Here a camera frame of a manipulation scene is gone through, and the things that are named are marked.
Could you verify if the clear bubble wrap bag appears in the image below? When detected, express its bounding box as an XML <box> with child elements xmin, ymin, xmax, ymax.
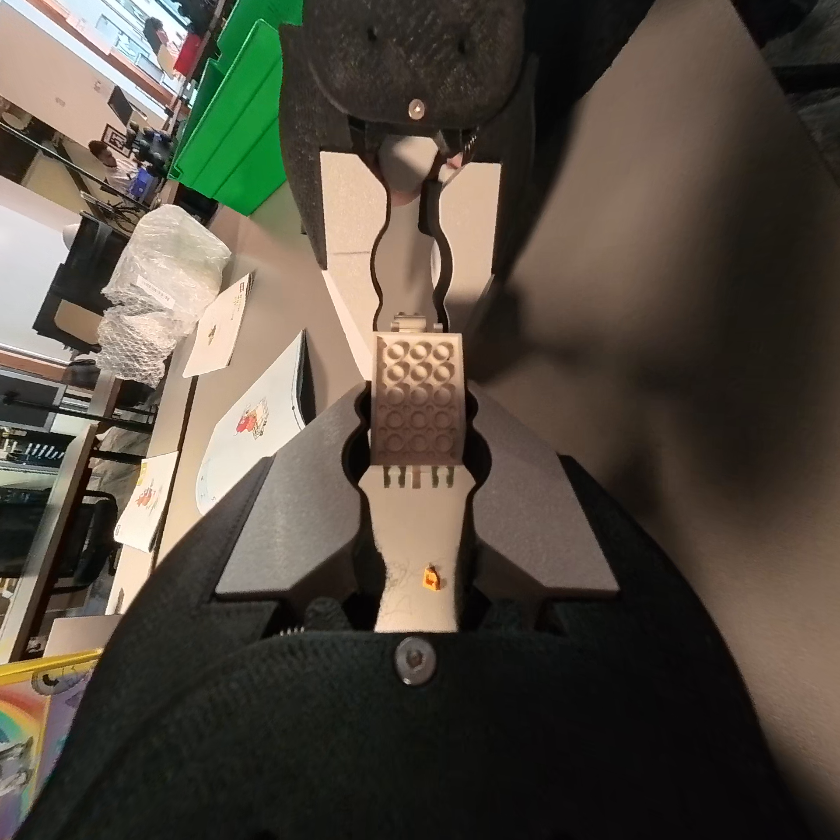
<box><xmin>104</xmin><ymin>205</ymin><xmax>232</xmax><ymax>322</ymax></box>

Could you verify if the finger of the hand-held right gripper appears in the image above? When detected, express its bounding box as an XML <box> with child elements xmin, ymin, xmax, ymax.
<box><xmin>419</xmin><ymin>161</ymin><xmax>505</xmax><ymax>337</ymax></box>
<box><xmin>319</xmin><ymin>150</ymin><xmax>395</xmax><ymax>385</ymax></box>

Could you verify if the colourful lego set box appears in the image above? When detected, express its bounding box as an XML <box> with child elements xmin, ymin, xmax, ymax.
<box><xmin>0</xmin><ymin>648</ymin><xmax>106</xmax><ymax>840</ymax></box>

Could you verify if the green plastic bin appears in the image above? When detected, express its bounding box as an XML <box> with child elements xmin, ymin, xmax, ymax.
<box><xmin>167</xmin><ymin>20</ymin><xmax>293</xmax><ymax>217</ymax></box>
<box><xmin>190</xmin><ymin>0</ymin><xmax>290</xmax><ymax>73</ymax></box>

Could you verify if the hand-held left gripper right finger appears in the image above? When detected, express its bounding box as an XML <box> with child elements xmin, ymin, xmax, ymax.
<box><xmin>465</xmin><ymin>386</ymin><xmax>621</xmax><ymax>599</ymax></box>

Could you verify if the large lego instruction booklet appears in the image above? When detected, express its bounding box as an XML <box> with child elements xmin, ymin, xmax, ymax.
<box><xmin>196</xmin><ymin>330</ymin><xmax>309</xmax><ymax>517</ymax></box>

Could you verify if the bubble wrap sheet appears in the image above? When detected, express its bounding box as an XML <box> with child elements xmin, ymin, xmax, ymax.
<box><xmin>97</xmin><ymin>307</ymin><xmax>186</xmax><ymax>388</ymax></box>

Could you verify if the small lego instruction booklet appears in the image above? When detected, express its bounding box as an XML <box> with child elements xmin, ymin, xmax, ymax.
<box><xmin>182</xmin><ymin>272</ymin><xmax>257</xmax><ymax>379</ymax></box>
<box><xmin>113</xmin><ymin>451</ymin><xmax>182</xmax><ymax>550</ymax></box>

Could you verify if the black office chair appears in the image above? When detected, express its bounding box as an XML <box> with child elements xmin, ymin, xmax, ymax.
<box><xmin>0</xmin><ymin>495</ymin><xmax>120</xmax><ymax>592</ymax></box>
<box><xmin>36</xmin><ymin>213</ymin><xmax>135</xmax><ymax>345</ymax></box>

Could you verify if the white lego plate assembly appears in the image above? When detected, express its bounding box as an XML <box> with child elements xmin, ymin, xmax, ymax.
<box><xmin>371</xmin><ymin>314</ymin><xmax>477</xmax><ymax>492</ymax></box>

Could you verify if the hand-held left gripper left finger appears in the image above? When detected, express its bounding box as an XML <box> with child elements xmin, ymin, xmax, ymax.
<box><xmin>215</xmin><ymin>391</ymin><xmax>367</xmax><ymax>602</ymax></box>

